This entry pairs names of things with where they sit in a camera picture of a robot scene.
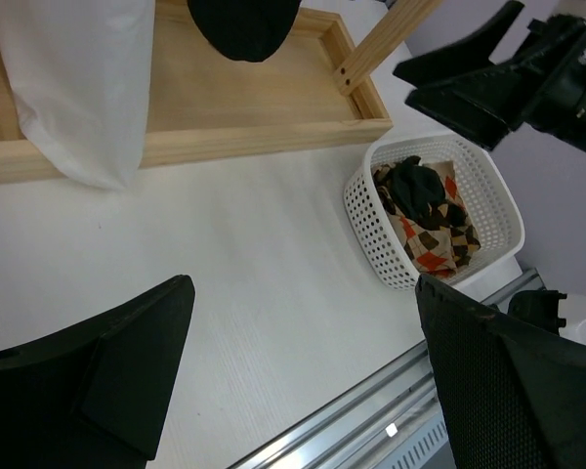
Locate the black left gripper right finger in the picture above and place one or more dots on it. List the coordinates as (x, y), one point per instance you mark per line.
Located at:
(512, 394)

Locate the argyle patterned sock in basket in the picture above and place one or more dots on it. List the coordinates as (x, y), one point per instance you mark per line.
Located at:
(442, 244)

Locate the black sock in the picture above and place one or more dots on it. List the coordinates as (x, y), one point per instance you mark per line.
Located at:
(415, 189)

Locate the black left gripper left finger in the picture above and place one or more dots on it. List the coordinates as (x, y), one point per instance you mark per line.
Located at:
(96, 394)

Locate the white perforated plastic basket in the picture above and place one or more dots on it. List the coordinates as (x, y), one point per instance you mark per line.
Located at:
(488, 201)

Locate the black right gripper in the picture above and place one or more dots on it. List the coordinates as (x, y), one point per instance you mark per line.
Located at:
(546, 90)

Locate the aluminium rail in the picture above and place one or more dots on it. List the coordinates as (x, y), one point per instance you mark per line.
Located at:
(391, 419)

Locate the wooden clothes rack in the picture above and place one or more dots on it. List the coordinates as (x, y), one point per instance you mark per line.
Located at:
(315, 91)

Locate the dark navy sock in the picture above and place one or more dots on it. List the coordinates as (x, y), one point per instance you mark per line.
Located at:
(244, 30)

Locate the white hanging cloth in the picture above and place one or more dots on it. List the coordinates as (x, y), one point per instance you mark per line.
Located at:
(80, 75)

